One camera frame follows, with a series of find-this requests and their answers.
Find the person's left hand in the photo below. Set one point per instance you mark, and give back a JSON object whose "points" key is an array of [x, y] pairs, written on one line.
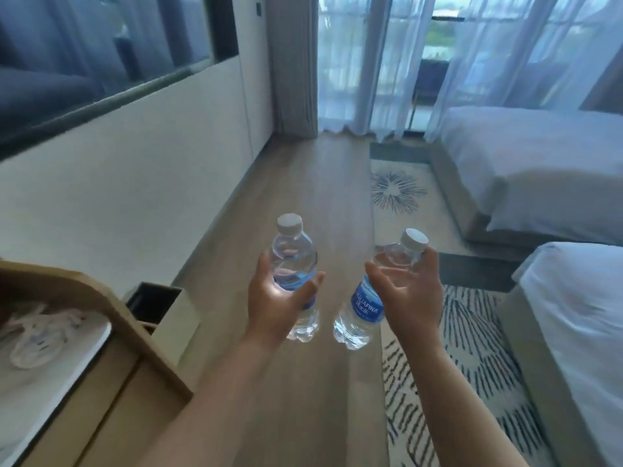
{"points": [[272, 306]]}

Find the person's right hand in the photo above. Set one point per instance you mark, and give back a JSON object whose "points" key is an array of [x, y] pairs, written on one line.
{"points": [[413, 301]]}

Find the person's left thumb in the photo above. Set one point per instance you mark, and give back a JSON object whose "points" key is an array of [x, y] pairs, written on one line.
{"points": [[311, 285]]}

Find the person's right thumb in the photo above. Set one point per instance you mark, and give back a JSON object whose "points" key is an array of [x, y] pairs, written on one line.
{"points": [[377, 285]]}

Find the clear water bottle blue label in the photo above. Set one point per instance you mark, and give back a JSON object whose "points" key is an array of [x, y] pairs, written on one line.
{"points": [[364, 308], [293, 240]]}

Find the person's right forearm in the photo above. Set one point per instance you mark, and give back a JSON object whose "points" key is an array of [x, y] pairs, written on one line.
{"points": [[448, 408]]}

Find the person's left forearm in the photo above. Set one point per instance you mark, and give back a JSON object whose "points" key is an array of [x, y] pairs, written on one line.
{"points": [[219, 403]]}

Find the patterned beige and blue rug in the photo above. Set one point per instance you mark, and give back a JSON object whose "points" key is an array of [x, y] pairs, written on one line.
{"points": [[477, 345]]}

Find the beige bin with black liner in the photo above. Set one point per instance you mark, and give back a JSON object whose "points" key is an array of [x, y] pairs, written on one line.
{"points": [[163, 311]]}

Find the bed with white linen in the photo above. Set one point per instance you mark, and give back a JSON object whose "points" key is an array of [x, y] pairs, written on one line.
{"points": [[540, 160], [579, 325]]}

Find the dark balcony chair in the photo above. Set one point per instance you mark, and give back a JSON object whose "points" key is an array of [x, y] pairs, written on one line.
{"points": [[431, 80]]}

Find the sheer white curtain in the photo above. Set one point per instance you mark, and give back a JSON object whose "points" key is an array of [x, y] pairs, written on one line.
{"points": [[360, 63], [525, 48]]}

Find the grey heavy curtain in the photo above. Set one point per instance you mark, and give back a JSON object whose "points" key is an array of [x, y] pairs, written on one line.
{"points": [[292, 63]]}

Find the light wooden service cart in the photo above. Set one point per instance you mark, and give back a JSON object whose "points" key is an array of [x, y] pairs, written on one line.
{"points": [[97, 384]]}

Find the crumpled white plastic bag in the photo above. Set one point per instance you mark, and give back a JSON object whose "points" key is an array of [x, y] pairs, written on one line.
{"points": [[36, 338]]}

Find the dark wall switch panel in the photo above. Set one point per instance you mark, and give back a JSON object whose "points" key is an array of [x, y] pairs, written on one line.
{"points": [[258, 4]]}

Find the dark framed glass wall panel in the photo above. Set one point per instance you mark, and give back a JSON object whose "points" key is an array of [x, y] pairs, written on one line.
{"points": [[87, 53]]}

